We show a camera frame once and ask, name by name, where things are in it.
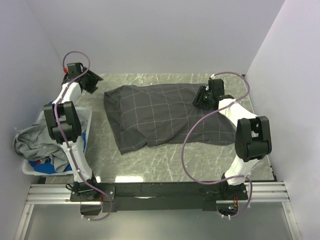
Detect dark grey checked pillowcase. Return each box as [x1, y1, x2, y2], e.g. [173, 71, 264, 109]
[103, 83, 238, 155]

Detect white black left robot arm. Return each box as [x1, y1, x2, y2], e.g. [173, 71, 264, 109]
[43, 62, 101, 201]

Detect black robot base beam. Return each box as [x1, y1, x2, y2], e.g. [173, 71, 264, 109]
[65, 182, 249, 216]

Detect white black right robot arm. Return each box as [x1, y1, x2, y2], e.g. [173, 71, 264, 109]
[192, 79, 272, 200]

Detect white plastic laundry basket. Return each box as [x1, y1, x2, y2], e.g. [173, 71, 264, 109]
[21, 106, 93, 177]

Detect grey button shirt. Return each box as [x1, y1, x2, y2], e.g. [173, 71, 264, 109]
[12, 120, 69, 173]

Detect blue garment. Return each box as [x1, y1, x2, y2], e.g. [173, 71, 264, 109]
[28, 99, 88, 175]

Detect aluminium frame rail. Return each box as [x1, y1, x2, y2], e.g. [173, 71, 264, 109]
[14, 182, 302, 240]

